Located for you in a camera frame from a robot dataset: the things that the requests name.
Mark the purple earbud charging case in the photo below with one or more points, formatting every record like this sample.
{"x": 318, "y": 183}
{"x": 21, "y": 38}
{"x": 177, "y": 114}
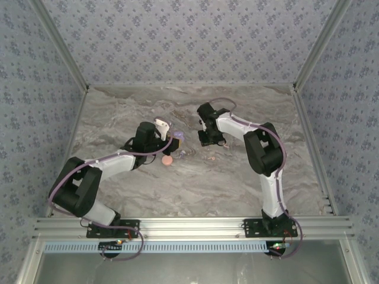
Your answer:
{"x": 178, "y": 136}

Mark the pink earbud charging case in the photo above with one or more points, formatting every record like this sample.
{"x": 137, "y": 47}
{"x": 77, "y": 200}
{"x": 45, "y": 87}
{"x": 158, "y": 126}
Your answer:
{"x": 167, "y": 161}

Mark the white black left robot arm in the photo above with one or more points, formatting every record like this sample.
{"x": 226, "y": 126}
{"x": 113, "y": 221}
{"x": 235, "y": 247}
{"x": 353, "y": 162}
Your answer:
{"x": 115, "y": 162}

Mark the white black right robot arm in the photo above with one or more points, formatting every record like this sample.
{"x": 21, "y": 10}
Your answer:
{"x": 272, "y": 192}

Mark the grey metal sheet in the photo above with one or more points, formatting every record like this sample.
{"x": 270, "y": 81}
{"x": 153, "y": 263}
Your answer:
{"x": 189, "y": 269}

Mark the aluminium table back rail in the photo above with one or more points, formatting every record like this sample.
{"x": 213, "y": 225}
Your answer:
{"x": 192, "y": 85}

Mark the aluminium table side rail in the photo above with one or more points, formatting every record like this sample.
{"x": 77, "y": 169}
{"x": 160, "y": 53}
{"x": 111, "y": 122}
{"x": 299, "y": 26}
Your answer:
{"x": 70, "y": 148}
{"x": 313, "y": 148}

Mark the aluminium frame cross rail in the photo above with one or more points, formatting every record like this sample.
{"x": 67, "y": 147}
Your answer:
{"x": 192, "y": 227}

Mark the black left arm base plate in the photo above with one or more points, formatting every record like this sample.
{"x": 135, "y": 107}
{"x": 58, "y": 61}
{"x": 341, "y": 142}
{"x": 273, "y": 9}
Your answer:
{"x": 134, "y": 225}

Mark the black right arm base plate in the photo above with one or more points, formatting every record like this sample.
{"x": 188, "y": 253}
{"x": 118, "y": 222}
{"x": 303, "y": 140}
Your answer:
{"x": 250, "y": 229}

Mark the aluminium frame post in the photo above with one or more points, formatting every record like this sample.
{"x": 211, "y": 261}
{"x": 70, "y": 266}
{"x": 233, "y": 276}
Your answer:
{"x": 61, "y": 44}
{"x": 321, "y": 44}

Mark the aluminium lower frame rail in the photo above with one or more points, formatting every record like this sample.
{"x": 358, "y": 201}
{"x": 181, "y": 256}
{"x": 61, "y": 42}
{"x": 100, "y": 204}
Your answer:
{"x": 28, "y": 263}
{"x": 355, "y": 263}

